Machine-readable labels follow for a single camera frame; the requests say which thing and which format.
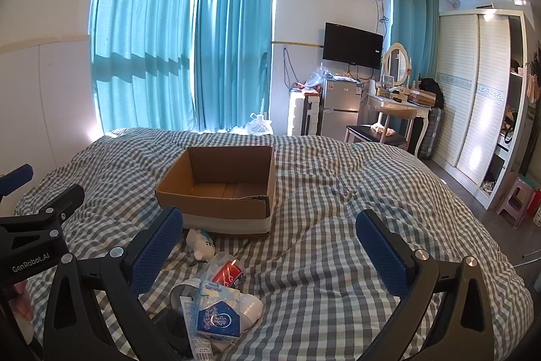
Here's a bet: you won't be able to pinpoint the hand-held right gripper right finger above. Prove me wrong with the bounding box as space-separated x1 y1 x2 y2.
355 209 495 361

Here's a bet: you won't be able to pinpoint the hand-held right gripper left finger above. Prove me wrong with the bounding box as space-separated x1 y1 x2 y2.
42 206 184 361

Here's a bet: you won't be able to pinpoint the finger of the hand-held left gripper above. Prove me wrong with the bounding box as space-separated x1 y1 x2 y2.
0 163 34 201
0 184 85 248

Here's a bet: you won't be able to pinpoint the cardboard box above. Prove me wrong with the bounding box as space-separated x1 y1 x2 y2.
155 145 275 238

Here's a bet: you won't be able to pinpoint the red snack packet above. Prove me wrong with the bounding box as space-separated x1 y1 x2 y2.
198 252 246 288

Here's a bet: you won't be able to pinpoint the blue tissue packet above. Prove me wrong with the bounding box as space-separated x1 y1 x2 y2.
195 280 243 338

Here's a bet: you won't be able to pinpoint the white printed tube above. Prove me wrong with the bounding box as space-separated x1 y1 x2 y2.
180 295 216 361

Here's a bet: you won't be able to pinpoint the white plastic bottle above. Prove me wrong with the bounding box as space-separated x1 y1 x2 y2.
230 292 264 335

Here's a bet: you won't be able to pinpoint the person's left hand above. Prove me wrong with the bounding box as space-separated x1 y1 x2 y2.
12 280 33 321

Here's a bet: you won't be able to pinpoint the white plush toy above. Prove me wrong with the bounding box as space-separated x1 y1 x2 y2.
186 228 215 261

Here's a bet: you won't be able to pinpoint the grey checked blanket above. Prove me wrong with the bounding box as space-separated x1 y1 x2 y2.
15 128 529 361

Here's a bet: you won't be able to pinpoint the grey patterned suitcase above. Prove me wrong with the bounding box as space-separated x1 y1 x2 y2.
427 107 446 161

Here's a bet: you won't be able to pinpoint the white dressing table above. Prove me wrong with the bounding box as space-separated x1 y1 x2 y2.
367 90 436 159

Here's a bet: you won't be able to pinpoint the pink plastic stool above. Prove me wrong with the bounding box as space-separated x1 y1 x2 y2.
495 175 535 230

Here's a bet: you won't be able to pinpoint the silver mini fridge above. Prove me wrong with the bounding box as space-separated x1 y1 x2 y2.
320 77 362 137

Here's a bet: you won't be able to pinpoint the white suitcase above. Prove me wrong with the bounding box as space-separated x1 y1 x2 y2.
287 92 324 137

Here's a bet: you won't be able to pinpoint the wooden boxes on table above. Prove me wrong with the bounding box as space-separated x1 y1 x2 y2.
408 88 436 107

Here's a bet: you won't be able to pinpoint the white plastic bag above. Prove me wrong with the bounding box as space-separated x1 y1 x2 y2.
245 112 275 135

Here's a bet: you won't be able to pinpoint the red container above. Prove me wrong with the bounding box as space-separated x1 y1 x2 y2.
526 187 541 226

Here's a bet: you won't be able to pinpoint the black bag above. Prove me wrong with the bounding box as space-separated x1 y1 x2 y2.
418 77 444 110

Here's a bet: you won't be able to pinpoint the white sliding-door wardrobe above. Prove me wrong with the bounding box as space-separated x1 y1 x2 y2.
431 9 531 211

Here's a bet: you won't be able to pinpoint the clear plastic bag on fridge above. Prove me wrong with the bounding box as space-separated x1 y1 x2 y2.
304 65 334 91

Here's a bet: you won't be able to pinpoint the white oval mirror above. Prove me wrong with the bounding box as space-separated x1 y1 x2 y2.
384 43 411 87

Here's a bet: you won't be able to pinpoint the wide teal curtain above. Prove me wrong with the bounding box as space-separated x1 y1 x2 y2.
89 0 198 135

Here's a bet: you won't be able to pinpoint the narrow teal curtain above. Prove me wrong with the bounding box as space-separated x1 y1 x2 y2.
192 0 278 133

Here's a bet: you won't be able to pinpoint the teal curtain beside wardrobe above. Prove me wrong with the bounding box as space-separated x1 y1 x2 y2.
389 0 440 79

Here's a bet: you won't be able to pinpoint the black wall television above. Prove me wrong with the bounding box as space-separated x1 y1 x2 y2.
322 22 384 70

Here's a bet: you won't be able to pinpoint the dark wall cable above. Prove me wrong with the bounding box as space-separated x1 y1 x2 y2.
282 46 297 91

